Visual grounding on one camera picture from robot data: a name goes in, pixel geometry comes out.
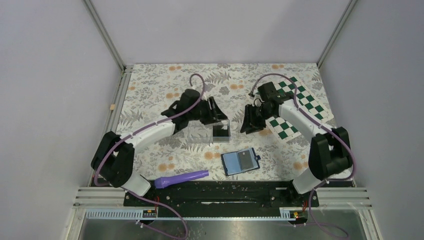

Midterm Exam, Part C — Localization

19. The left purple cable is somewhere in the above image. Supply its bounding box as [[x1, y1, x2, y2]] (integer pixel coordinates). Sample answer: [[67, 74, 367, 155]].
[[93, 73, 206, 240]]

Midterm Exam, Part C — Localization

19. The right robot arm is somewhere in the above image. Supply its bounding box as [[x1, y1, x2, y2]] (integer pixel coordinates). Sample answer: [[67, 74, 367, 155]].
[[240, 82, 354, 206]]

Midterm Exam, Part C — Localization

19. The purple plastic handle tool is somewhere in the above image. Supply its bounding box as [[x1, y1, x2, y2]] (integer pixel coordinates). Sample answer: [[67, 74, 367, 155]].
[[154, 170, 209, 189]]

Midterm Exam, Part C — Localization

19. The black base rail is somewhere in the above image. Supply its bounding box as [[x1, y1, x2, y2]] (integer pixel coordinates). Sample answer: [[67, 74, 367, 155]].
[[123, 181, 324, 219]]

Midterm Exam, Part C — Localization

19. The purple cable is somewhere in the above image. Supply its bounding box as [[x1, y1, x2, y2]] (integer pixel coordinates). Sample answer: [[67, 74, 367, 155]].
[[249, 73, 357, 240], [93, 73, 206, 240]]

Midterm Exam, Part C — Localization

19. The green white checkerboard mat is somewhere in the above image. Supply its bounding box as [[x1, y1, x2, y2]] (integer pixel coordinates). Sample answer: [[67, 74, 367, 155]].
[[266, 77, 334, 142]]

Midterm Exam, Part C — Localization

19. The clear plastic card box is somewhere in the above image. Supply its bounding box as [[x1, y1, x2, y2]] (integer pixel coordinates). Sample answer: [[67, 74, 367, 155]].
[[174, 120, 231, 144]]

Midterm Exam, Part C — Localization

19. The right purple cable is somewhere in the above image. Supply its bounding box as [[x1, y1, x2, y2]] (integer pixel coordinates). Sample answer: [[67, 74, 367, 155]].
[[249, 73, 357, 240]]

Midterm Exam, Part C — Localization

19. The floral patterned table mat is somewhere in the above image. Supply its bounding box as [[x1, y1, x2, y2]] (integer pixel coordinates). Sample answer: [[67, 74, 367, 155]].
[[115, 63, 331, 181]]

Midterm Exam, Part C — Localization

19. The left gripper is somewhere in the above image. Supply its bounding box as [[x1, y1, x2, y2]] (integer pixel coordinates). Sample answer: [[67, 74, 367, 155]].
[[188, 97, 228, 126]]

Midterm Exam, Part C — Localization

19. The navy blue card holder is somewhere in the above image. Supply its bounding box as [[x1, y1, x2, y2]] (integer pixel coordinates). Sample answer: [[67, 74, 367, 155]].
[[220, 147, 262, 177]]

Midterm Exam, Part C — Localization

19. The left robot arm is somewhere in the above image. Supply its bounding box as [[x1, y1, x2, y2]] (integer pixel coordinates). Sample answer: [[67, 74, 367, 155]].
[[90, 89, 228, 206]]

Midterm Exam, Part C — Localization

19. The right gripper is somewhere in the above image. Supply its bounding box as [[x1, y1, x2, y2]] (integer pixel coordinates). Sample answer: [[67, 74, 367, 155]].
[[240, 104, 276, 135]]

